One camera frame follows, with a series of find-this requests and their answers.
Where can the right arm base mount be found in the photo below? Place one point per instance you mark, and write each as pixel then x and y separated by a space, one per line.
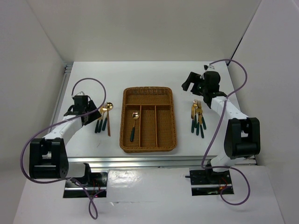
pixel 209 183

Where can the brown wicker cutlery tray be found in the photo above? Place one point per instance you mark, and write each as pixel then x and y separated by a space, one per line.
pixel 155 130

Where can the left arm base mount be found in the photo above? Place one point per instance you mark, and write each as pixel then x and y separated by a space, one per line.
pixel 95 184

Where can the gold knife green handle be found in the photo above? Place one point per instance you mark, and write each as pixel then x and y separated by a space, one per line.
pixel 96 127
pixel 192 117

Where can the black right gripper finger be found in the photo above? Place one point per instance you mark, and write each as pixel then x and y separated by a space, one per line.
pixel 196 89
pixel 192 78

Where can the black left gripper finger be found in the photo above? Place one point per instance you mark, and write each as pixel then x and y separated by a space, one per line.
pixel 92 107
pixel 87 119

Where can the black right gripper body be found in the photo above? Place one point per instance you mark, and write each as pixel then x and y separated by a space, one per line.
pixel 204 88

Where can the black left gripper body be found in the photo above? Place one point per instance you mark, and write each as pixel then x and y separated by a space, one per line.
pixel 86 109

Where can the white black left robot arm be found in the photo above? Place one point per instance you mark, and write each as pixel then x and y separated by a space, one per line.
pixel 48 157

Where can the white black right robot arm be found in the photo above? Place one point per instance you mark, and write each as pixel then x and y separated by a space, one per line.
pixel 242 137

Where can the aluminium frame rail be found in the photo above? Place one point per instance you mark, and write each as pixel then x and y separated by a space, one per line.
pixel 106 81

